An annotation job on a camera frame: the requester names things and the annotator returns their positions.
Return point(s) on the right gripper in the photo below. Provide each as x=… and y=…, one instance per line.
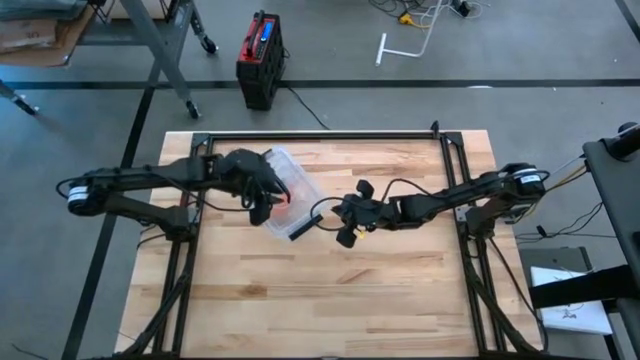
x=365, y=212

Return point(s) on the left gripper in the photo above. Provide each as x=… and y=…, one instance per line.
x=255, y=175

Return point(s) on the clear plastic container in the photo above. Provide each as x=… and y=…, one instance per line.
x=306, y=227

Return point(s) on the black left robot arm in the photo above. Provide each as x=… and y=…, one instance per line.
x=150, y=177

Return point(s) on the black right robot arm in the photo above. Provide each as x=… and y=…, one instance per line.
x=450, y=197

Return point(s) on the red and black case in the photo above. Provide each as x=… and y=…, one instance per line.
x=260, y=75

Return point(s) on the white T-shaped pipe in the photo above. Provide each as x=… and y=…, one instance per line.
x=381, y=50

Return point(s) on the grey metal cart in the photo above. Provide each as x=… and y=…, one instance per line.
x=159, y=55

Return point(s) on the yellow plug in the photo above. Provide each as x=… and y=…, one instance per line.
x=405, y=19

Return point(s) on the white paper sheet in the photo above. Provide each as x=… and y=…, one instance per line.
x=570, y=320

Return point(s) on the black equipment stand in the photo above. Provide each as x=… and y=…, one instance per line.
x=620, y=200

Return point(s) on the grey cart leg with caster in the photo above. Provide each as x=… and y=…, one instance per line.
x=15, y=97

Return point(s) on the brown cardboard box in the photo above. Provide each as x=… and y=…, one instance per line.
x=30, y=45

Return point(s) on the grey foam sheet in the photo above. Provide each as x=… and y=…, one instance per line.
x=40, y=7

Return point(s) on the black aluminium table frame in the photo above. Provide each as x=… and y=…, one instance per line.
x=482, y=300

